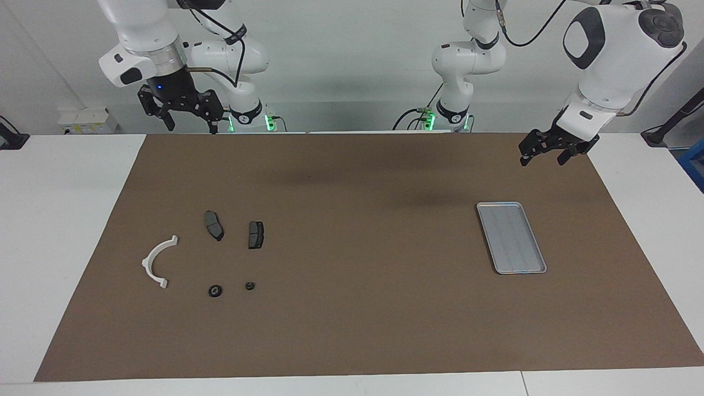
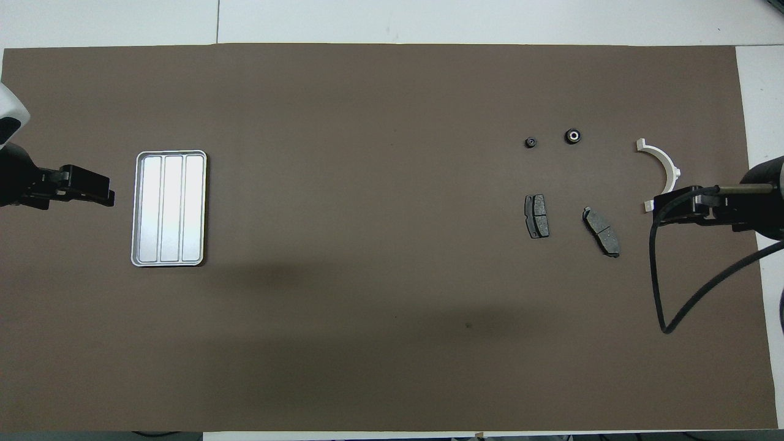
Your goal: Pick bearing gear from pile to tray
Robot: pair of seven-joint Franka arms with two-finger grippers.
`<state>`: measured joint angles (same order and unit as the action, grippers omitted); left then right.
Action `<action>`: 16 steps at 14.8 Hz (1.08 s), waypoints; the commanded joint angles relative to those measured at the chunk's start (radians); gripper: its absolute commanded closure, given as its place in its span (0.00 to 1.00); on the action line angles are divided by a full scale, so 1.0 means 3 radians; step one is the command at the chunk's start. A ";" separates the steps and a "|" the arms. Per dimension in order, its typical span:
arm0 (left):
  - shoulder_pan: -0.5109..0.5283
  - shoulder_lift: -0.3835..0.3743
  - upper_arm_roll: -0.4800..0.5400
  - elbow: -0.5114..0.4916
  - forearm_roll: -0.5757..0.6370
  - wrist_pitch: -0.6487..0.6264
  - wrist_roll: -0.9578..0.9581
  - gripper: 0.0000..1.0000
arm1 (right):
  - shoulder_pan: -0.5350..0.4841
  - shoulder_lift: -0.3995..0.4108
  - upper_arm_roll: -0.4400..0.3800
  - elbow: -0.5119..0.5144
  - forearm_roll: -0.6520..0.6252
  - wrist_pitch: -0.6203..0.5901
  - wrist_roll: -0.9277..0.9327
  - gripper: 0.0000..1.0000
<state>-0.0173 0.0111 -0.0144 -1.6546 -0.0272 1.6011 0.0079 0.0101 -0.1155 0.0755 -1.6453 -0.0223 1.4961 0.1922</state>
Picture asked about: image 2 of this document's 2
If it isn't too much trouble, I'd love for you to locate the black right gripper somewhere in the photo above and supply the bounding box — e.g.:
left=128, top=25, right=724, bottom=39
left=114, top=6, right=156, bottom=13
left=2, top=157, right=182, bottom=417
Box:
left=654, top=156, right=784, bottom=241

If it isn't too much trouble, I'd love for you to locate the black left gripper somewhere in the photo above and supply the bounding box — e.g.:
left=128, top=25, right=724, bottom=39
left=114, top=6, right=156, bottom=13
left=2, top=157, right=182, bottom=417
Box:
left=0, top=142, right=116, bottom=211

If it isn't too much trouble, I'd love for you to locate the silver metal tray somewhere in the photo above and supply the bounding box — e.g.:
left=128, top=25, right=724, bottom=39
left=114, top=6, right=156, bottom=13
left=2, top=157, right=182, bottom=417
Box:
left=130, top=150, right=208, bottom=268

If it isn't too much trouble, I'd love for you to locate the long dark brake pad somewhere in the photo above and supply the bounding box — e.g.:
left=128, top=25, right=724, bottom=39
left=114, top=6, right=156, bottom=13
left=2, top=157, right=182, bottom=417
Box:
left=582, top=206, right=621, bottom=258

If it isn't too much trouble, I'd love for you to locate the small rectangular brake pad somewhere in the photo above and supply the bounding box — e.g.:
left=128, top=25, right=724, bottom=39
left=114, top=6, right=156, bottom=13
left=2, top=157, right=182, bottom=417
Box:
left=524, top=194, right=550, bottom=239

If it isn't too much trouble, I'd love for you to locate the brown table mat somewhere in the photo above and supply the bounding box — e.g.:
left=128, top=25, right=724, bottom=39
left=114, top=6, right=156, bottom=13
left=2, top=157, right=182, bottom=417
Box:
left=0, top=43, right=778, bottom=433

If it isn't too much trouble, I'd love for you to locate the white semicircular plastic bracket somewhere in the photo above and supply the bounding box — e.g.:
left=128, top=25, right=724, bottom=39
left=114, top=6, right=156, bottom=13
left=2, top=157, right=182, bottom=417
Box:
left=636, top=138, right=682, bottom=214

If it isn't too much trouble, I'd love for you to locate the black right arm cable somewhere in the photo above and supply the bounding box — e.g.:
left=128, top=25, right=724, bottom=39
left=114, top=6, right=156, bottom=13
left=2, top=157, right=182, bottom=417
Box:
left=649, top=183, right=784, bottom=335

